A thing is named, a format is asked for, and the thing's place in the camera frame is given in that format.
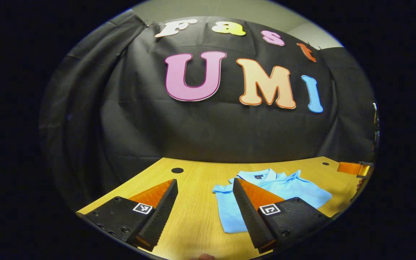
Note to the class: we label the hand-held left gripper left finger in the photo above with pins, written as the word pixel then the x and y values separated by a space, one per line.
pixel 159 216

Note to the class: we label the black backdrop cloth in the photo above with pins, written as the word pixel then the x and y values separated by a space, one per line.
pixel 193 133

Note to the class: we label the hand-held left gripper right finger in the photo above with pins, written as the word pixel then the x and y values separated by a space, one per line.
pixel 249 216

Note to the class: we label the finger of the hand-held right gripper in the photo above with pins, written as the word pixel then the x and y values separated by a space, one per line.
pixel 350 168

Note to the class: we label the light blue T-shirt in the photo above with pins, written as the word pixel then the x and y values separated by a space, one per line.
pixel 291 191

